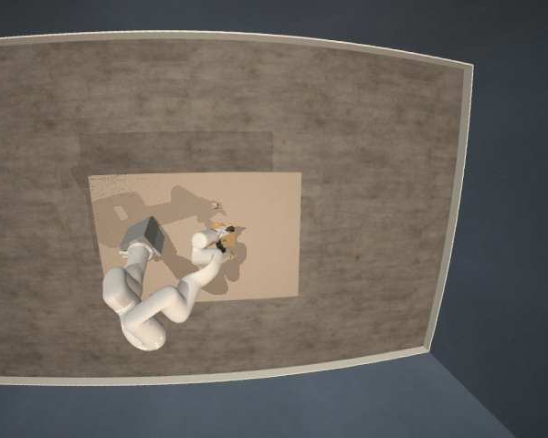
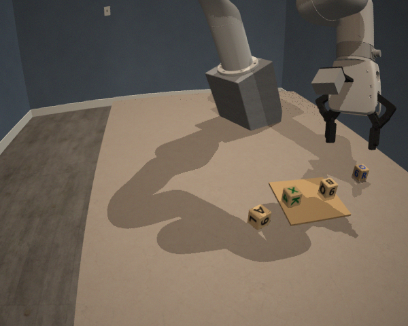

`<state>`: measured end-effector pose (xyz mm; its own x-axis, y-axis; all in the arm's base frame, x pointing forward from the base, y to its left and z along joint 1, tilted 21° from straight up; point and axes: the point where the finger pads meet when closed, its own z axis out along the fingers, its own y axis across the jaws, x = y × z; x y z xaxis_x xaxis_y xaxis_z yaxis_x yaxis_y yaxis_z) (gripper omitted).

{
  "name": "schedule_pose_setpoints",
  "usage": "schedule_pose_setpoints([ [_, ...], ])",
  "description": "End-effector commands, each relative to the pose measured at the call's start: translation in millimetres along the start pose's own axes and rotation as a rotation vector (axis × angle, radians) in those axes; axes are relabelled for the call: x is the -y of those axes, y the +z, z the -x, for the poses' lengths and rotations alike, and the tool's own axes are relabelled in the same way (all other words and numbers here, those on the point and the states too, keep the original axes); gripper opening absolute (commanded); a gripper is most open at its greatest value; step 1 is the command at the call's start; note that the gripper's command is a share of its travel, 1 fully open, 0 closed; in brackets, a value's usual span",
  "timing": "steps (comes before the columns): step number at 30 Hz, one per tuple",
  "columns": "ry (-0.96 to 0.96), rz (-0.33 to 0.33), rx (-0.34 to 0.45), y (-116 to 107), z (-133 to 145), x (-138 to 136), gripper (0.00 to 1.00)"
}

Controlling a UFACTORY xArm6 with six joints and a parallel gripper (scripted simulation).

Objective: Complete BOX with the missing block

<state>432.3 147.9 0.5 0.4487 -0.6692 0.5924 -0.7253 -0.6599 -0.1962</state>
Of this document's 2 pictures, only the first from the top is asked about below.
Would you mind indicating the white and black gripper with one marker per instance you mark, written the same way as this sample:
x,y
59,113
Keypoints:
x,y
224,230

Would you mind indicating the tan flat mat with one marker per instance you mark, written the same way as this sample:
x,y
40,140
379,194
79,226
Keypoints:
x,y
230,238

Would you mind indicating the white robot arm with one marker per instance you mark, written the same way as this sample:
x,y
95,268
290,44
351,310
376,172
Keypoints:
x,y
177,306

